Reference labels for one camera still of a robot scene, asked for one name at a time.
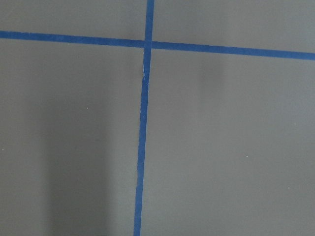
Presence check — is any blue tape line lengthwise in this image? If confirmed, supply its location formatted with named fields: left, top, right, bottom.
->
left=133, top=0, right=155, bottom=236

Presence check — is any blue tape line crosswise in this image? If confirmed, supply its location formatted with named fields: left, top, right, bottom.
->
left=0, top=30, right=315, bottom=60

